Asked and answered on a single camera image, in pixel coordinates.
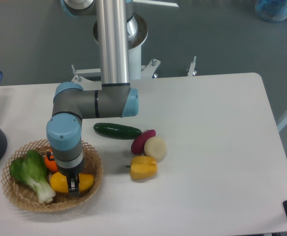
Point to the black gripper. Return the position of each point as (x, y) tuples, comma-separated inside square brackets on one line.
[(70, 169)]

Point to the yellow mango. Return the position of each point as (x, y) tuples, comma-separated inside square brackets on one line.
[(59, 182)]

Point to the yellow bell pepper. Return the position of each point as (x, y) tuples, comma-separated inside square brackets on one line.
[(142, 167)]

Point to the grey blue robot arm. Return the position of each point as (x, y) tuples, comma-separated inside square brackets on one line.
[(72, 104)]

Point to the orange tangerine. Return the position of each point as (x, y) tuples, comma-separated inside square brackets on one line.
[(51, 165)]

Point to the green bok choy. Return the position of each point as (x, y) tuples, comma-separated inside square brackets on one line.
[(31, 171)]

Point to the dark green cucumber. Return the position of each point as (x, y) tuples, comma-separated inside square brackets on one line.
[(116, 131)]

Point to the purple sweet potato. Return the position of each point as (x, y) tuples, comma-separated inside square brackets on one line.
[(137, 146)]

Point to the cream round potato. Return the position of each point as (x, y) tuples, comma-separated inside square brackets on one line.
[(155, 147)]

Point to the blue plastic bag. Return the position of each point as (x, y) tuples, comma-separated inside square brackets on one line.
[(271, 10)]

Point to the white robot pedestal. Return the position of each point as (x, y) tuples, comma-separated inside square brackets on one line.
[(137, 35)]

